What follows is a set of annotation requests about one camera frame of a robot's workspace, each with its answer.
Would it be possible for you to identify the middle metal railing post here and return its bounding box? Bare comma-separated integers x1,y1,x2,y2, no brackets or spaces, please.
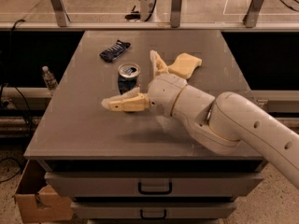
170,0,182,28

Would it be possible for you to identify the metal railing post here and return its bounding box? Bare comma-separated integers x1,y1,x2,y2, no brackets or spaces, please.
170,0,182,28
243,0,264,28
50,0,70,27

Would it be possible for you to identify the lower grey drawer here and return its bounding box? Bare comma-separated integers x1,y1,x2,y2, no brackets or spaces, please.
71,203,236,220

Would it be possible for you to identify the yellow sponge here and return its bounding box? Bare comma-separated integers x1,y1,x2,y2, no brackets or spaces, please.
168,53,202,79

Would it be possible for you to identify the clear plastic water bottle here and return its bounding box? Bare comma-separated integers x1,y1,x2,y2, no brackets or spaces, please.
42,66,58,91

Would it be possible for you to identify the grey drawer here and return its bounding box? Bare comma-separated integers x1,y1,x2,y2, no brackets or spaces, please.
71,203,236,220
45,172,263,198

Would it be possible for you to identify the crushed red bull can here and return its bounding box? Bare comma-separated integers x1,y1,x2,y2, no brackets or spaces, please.
118,63,141,94

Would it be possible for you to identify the upper grey drawer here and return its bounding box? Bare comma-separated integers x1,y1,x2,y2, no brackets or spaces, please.
45,172,263,198

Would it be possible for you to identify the right metal railing post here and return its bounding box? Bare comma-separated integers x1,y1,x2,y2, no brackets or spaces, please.
243,0,264,28

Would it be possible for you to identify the black cable left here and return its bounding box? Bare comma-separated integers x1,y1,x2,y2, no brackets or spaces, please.
0,18,36,138

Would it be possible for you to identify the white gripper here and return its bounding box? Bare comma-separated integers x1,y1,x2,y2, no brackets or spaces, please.
101,50,187,117

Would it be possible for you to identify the grey drawer cabinet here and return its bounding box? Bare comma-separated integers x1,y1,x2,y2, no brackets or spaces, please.
25,30,265,224

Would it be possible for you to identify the brown cardboard box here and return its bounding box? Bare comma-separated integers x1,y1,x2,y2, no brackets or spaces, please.
12,159,75,224

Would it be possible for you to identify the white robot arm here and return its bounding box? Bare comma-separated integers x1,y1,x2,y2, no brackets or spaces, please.
102,50,299,188

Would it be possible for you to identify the left metal railing post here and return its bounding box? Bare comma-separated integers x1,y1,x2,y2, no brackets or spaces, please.
50,0,70,27

